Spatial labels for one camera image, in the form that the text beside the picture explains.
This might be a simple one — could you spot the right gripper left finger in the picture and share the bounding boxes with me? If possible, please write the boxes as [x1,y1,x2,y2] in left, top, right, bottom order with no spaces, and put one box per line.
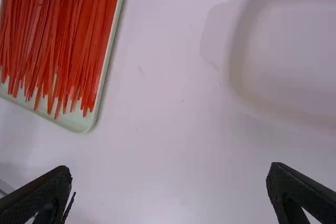
[0,165,77,224]

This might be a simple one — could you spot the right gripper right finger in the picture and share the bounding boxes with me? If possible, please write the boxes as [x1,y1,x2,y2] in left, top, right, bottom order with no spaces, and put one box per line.
[265,162,336,224]

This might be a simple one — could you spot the pale tray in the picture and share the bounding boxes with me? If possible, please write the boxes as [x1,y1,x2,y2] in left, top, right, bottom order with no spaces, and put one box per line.
[0,0,131,134]

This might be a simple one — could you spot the row of orange cable ties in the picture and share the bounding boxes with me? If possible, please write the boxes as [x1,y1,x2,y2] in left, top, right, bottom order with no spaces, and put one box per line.
[0,0,124,120]

